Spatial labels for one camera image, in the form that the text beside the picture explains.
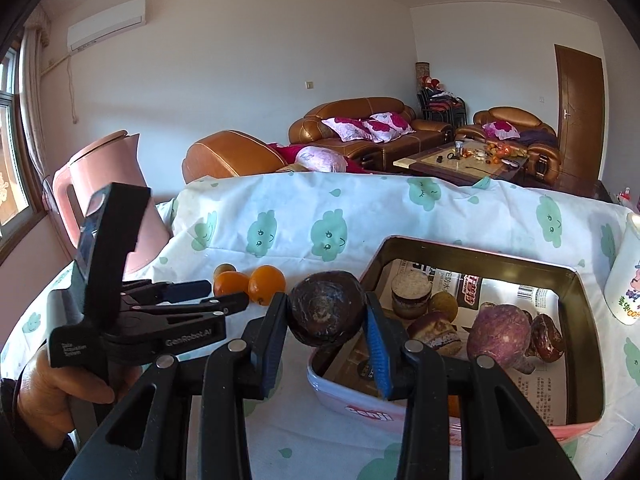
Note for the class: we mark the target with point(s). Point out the small yellow-brown fruit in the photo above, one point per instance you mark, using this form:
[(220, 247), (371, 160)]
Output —
[(444, 303)]

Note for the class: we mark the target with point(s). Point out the brown leather far armchair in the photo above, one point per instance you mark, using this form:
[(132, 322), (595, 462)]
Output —
[(538, 138)]

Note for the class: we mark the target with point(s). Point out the stacked dark chairs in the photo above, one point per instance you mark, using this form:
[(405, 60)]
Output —
[(442, 107)]

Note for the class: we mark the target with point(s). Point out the wooden coffee table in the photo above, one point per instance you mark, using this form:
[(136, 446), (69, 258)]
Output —
[(467, 161)]

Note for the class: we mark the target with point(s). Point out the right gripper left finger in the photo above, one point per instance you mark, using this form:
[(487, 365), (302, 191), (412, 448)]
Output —
[(146, 435)]

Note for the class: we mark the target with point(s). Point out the person's left hand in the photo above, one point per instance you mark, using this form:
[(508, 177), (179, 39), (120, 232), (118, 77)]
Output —
[(43, 399)]

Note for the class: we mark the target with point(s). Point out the brown leather near armchair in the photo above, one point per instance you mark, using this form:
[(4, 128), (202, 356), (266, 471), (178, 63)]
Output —
[(230, 153)]

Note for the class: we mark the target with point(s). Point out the cloud print tablecloth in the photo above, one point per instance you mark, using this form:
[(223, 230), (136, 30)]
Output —
[(305, 223)]

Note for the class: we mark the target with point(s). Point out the dark purple passion fruit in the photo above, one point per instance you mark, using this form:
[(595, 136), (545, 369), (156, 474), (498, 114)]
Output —
[(326, 309)]

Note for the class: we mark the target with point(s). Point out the brown leather armchair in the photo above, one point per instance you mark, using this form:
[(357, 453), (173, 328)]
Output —
[(538, 138), (230, 153)]

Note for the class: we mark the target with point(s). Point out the small yogurt cup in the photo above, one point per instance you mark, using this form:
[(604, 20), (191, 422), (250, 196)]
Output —
[(411, 291)]

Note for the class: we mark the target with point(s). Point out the pink floral armchair pillow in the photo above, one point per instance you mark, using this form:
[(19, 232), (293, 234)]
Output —
[(500, 130)]

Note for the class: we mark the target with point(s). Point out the orange fruit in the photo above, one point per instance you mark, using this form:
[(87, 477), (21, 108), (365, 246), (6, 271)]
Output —
[(264, 283), (454, 406), (230, 282)]

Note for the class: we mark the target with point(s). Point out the dark red date fruit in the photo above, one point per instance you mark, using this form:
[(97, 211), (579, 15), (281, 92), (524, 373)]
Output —
[(546, 341)]

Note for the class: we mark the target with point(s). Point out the pink Genji tin box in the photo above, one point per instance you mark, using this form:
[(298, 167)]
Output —
[(533, 317)]

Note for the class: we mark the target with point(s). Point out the white cartoon mug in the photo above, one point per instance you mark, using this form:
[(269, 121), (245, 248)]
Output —
[(622, 289)]

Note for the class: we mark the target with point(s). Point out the pink floral pillow right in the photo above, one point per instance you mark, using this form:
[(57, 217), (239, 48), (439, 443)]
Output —
[(388, 126)]

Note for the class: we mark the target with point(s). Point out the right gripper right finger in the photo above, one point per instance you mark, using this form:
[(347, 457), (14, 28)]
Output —
[(503, 437)]

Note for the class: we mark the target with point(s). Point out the white wall air conditioner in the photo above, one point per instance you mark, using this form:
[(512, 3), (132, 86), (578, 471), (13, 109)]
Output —
[(106, 24)]

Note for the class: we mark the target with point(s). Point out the brown leather long sofa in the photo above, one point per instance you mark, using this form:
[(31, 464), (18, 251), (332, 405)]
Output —
[(309, 130)]

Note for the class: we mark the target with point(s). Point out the window with wooden frame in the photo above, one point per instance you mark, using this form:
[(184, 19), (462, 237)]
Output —
[(21, 203)]

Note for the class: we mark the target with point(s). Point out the brown wooden door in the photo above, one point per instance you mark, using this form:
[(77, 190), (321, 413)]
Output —
[(581, 112)]

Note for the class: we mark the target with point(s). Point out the pink floral pillow left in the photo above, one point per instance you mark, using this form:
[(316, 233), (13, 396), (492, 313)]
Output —
[(348, 129)]

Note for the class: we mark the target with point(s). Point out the light purple passion fruit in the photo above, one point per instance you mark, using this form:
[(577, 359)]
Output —
[(500, 331)]

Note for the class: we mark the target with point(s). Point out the pink electric kettle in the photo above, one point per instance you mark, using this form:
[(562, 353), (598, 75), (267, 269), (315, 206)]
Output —
[(103, 199)]

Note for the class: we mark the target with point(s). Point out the light pink cushion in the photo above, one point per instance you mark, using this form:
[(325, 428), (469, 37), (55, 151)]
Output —
[(320, 160)]

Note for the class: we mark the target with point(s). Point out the small brown round fruit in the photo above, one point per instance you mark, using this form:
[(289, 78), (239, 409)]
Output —
[(223, 267)]

